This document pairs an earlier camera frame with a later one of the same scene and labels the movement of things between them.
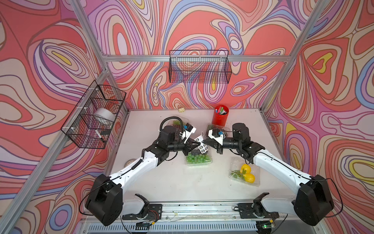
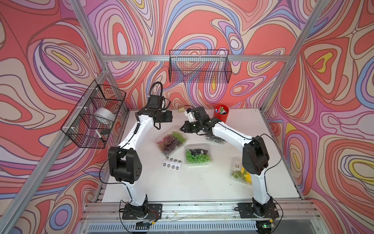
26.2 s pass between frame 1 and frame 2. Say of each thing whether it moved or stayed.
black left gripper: moved
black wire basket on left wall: stayed
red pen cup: stayed
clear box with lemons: stayed
